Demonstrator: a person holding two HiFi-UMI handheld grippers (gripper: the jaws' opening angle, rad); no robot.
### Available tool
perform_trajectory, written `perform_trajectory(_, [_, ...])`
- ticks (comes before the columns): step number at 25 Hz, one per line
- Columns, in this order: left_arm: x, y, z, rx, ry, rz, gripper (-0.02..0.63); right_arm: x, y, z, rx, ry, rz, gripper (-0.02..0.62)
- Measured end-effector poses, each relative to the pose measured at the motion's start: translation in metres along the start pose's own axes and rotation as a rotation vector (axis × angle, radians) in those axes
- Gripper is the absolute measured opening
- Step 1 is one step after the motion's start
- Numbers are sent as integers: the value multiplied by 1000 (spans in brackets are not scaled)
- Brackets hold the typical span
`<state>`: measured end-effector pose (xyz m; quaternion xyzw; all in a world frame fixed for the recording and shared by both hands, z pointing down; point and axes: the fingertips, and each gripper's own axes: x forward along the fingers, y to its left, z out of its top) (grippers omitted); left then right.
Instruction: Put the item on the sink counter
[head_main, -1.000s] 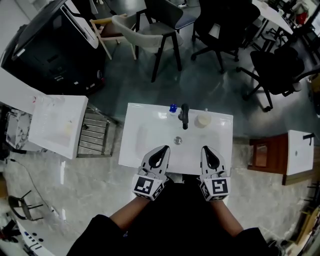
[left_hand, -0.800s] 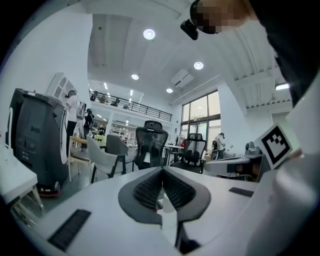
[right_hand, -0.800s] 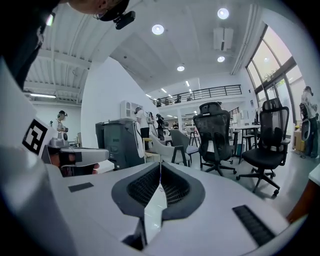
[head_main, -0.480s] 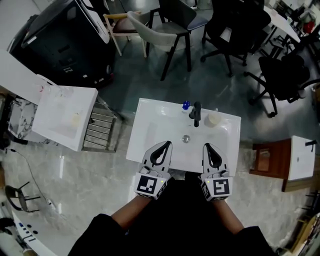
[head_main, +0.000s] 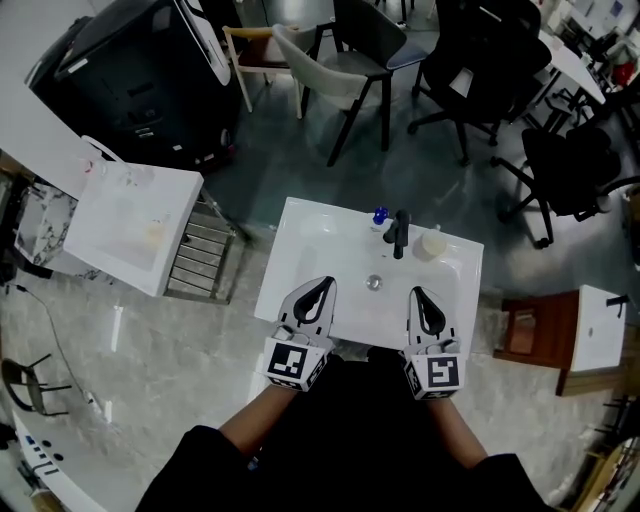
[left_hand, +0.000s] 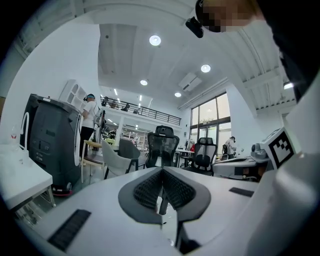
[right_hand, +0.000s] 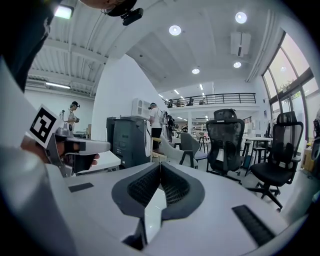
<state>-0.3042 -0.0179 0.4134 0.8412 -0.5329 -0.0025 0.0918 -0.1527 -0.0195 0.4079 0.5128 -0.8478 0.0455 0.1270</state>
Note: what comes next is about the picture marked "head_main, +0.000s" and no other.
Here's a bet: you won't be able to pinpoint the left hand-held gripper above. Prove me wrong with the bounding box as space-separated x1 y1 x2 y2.
262 275 338 393

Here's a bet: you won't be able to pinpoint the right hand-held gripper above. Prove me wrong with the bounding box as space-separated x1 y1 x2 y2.
399 285 468 402

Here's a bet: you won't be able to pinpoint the white cup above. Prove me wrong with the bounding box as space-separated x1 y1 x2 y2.
413 225 448 262

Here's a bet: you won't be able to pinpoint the person's right forearm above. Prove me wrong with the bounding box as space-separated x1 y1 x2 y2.
424 396 489 470

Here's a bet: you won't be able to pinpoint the person's left forearm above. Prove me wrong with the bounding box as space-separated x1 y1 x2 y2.
216 383 297 460

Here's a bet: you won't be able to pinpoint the white washbasin on dark stand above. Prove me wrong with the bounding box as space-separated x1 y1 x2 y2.
253 195 486 352

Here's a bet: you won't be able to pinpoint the black basin faucet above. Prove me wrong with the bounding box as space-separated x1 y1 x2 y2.
381 208 413 261

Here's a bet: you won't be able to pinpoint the person's black clothing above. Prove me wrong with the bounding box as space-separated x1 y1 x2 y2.
134 346 552 512

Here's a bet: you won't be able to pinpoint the wooden pallet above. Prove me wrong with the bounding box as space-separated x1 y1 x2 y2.
554 366 627 400

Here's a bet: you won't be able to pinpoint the white washbasin on wooden cabinet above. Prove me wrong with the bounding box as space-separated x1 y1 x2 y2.
494 283 629 397

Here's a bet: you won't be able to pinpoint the white washbasin on steel rack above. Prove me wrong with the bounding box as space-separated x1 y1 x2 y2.
61 136 239 306

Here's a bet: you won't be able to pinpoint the black office chair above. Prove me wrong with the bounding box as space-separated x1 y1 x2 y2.
406 0 555 170
489 124 640 251

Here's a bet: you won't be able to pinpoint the light grey chair black legs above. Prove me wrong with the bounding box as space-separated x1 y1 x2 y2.
271 23 395 169

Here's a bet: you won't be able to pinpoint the white curved faucet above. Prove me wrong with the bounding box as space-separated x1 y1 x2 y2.
81 135 124 167

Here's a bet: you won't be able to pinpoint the wooden chair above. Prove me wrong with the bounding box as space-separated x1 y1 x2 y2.
221 24 307 120

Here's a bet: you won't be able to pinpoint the marble pattern cabinet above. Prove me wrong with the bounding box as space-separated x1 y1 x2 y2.
11 181 110 287

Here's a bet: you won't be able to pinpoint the black metal stool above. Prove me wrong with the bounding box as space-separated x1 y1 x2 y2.
0 352 72 418

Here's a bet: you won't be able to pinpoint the white panel with black marks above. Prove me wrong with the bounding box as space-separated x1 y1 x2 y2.
11 408 107 512

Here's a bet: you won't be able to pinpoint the white desk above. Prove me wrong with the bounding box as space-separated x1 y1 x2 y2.
536 28 610 135

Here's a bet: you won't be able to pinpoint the large black machine white panel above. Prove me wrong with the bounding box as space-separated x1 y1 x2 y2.
26 0 242 175

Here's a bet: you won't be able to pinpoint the dark grey chair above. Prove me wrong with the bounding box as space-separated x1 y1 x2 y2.
309 0 432 72

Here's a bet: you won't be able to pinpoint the black floor cable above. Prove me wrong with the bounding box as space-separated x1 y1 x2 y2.
8 283 92 402

